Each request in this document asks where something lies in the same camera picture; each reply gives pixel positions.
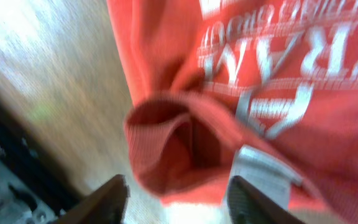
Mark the orange soccer t-shirt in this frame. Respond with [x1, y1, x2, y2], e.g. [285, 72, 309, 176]
[108, 0, 358, 223]

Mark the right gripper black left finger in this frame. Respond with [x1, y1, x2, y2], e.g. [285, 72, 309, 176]
[53, 174, 129, 224]

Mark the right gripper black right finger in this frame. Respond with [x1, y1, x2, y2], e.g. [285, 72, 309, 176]
[227, 175, 304, 224]

